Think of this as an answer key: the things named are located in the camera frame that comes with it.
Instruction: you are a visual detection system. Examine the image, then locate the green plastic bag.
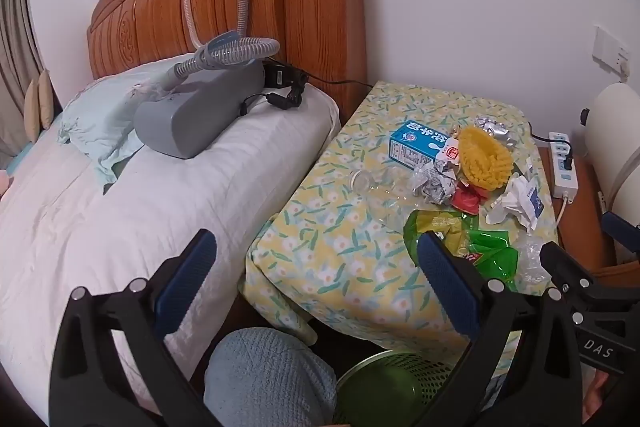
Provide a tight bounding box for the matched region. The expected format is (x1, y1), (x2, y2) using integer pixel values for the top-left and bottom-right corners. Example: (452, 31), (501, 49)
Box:
(404, 209), (521, 293)

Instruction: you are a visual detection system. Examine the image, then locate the silver paper ball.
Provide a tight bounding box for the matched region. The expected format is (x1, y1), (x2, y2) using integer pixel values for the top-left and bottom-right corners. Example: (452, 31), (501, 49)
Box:
(410, 159), (458, 206)

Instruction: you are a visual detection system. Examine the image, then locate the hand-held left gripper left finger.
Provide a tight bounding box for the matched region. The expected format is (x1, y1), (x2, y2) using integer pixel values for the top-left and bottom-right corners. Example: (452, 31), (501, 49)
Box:
(48, 228), (236, 427)

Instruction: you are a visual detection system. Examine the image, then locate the white bedding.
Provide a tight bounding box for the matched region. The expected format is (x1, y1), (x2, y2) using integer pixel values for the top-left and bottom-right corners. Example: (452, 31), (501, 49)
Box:
(0, 57), (342, 408)

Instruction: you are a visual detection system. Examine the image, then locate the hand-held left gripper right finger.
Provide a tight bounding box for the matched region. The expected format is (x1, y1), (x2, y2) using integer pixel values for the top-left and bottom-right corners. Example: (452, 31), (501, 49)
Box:
(412, 231), (584, 427)

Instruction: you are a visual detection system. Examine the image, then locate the grey breathing machine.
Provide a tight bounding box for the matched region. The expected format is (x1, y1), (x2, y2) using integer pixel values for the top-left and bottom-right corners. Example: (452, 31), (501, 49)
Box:
(134, 62), (266, 159)

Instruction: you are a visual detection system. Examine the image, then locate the black power cable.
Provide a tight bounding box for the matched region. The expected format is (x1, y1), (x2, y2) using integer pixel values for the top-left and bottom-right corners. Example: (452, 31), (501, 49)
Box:
(240, 74), (373, 118)

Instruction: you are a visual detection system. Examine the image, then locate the black power adapter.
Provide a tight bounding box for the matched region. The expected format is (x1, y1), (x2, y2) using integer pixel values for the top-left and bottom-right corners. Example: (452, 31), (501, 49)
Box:
(262, 61), (308, 90)

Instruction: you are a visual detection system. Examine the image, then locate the green mesh wastebasket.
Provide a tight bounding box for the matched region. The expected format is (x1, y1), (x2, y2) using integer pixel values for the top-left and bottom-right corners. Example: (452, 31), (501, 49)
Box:
(334, 349), (493, 427)

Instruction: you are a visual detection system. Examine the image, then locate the white power strip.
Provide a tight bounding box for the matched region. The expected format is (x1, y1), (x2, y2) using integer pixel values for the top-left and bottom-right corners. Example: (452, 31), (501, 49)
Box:
(548, 131), (579, 200)

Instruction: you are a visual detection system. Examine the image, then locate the light green pillow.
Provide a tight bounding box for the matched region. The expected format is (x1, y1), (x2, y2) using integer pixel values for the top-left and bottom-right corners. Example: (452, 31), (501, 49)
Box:
(56, 72), (166, 195)

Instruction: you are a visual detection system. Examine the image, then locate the red wrapper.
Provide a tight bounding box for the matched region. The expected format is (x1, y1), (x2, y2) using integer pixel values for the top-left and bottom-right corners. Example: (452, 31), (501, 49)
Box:
(451, 181), (488, 214)

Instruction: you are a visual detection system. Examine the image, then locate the white cylindrical roll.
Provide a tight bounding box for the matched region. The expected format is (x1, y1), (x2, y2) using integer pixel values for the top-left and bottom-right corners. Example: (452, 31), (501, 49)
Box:
(580, 83), (640, 265)

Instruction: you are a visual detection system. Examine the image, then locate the clear plastic bottle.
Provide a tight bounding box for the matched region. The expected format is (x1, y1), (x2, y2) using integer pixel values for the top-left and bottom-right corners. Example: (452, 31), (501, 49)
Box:
(350, 167), (417, 229)

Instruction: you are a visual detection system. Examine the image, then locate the person's right hand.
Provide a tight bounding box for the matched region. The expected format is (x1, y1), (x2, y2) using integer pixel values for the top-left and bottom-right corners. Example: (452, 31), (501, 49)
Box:
(582, 369), (618, 427)

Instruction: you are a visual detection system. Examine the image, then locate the wooden nightstand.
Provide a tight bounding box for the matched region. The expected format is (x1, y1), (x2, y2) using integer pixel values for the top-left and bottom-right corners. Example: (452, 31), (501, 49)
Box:
(537, 147), (640, 293)

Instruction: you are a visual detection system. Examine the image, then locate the yellow floral tablecloth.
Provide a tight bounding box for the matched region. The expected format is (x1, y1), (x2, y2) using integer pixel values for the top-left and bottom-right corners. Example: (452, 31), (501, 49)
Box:
(239, 80), (561, 395)

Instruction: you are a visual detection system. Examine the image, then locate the blue milk carton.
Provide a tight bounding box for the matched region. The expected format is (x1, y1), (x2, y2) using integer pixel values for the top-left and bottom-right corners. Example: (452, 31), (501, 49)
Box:
(388, 120), (463, 170)

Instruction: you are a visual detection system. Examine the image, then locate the beige curtain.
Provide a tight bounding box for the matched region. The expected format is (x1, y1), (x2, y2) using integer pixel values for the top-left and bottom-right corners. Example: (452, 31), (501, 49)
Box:
(0, 0), (47, 158)

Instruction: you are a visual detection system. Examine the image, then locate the beige cushion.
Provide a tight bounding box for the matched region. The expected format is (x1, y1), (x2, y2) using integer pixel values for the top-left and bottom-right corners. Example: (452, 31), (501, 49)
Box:
(38, 69), (54, 130)
(24, 79), (40, 142)

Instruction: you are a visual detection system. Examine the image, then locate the silver foil wrapper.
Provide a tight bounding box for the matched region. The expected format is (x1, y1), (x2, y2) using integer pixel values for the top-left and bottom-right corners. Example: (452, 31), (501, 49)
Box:
(470, 114), (521, 151)

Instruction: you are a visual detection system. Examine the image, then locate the black plug cable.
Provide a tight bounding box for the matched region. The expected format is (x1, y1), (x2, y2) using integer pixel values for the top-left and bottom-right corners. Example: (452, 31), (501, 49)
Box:
(529, 122), (576, 172)

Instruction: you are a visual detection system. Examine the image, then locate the white paper packet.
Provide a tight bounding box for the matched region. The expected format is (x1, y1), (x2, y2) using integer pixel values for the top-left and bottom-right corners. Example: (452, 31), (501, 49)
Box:
(485, 174), (545, 233)

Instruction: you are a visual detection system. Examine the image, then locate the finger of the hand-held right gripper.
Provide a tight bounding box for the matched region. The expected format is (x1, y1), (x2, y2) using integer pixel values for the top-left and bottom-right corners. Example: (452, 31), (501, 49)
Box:
(540, 241), (640, 325)
(601, 211), (640, 253)

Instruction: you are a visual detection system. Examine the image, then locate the clear plastic wrapper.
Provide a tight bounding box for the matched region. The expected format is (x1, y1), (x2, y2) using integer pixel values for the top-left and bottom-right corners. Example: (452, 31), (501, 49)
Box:
(515, 234), (553, 286)

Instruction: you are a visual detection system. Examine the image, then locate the white wall outlet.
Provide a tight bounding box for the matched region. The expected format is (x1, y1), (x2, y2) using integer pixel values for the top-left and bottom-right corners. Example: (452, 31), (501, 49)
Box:
(592, 24), (631, 82)

